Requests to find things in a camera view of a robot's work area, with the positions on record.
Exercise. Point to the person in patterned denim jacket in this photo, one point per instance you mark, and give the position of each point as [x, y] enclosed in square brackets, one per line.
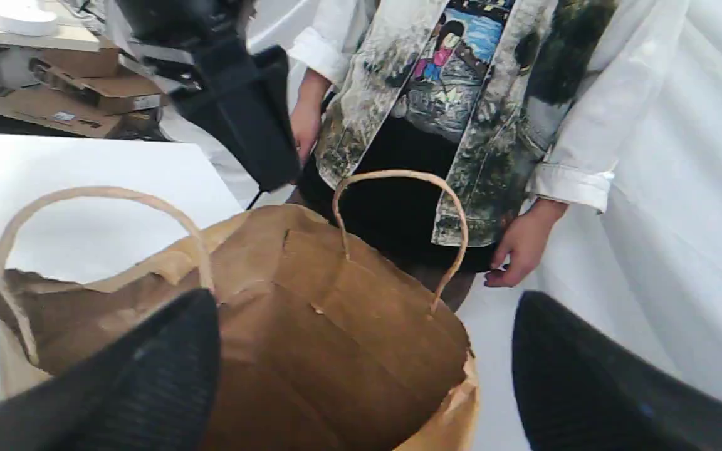
[513, 103]

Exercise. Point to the person's right hand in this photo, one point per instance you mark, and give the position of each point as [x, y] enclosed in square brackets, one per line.
[305, 122]

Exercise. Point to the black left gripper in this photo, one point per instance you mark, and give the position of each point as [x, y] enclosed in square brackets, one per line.
[239, 98]

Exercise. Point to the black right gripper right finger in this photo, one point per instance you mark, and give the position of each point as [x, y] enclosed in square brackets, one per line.
[577, 389]

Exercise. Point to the brown paper bag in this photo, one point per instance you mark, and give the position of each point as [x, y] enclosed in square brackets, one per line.
[325, 344]

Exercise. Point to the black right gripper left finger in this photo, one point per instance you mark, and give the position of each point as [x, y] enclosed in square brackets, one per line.
[152, 389]

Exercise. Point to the person's left hand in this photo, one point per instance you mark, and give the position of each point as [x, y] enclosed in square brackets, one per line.
[522, 248]

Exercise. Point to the cardboard boxes pile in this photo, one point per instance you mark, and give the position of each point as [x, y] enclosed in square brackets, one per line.
[65, 93]

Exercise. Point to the white round object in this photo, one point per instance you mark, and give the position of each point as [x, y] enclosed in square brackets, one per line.
[28, 18]

